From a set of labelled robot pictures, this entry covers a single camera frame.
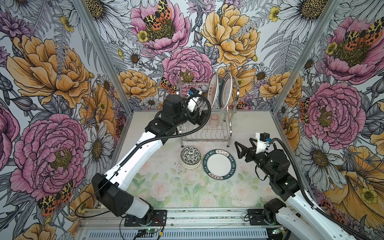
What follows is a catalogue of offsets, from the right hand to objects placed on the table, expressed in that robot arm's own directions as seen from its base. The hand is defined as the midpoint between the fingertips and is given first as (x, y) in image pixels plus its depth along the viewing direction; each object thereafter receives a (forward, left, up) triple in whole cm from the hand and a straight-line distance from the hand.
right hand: (242, 145), depth 74 cm
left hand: (+12, +20, +13) cm, 26 cm away
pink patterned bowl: (+6, +26, -19) cm, 32 cm away
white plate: (+2, +8, -23) cm, 25 cm away
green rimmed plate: (+32, +4, +9) cm, 33 cm away
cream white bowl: (-2, +25, -18) cm, 31 cm away
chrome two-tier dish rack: (+26, +7, -19) cm, 33 cm away
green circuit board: (-31, +44, -24) cm, 59 cm away
